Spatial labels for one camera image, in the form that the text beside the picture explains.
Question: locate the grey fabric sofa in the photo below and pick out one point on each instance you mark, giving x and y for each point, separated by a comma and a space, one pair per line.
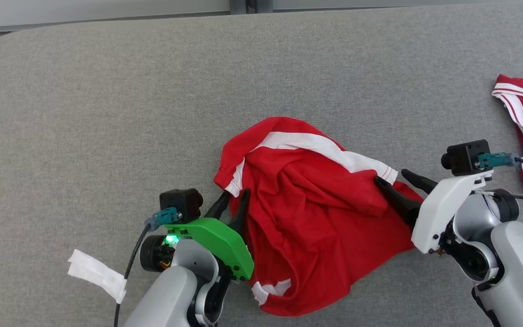
107, 136

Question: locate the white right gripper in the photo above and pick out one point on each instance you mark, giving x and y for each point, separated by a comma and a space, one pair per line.
438, 213

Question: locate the red shorts with white stripe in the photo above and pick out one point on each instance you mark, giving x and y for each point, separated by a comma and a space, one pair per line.
311, 218

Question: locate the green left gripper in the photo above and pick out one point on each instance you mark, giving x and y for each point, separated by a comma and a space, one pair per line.
218, 243

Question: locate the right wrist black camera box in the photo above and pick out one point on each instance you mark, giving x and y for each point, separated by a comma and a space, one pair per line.
463, 156

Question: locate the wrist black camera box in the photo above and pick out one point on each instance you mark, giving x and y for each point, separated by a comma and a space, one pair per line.
463, 156
180, 204

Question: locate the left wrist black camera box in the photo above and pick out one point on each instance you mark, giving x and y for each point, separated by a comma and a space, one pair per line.
180, 204

